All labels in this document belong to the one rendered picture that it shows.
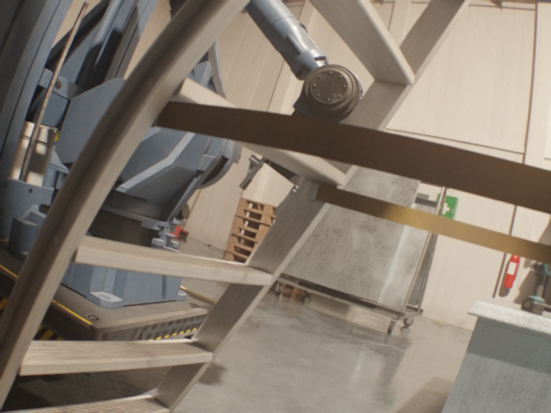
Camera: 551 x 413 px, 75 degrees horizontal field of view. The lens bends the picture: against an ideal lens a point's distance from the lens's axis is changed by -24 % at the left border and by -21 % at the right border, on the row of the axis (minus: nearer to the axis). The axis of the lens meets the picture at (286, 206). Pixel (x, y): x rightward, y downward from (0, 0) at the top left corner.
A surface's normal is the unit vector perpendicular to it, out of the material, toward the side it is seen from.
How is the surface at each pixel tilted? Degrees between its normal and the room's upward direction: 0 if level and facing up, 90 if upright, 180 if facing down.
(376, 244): 78
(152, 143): 114
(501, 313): 67
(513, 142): 90
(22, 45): 90
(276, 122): 90
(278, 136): 90
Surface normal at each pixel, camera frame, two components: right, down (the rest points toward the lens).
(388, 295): -0.43, -0.38
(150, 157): 0.62, 0.58
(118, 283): -0.25, -0.12
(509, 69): -0.55, -0.20
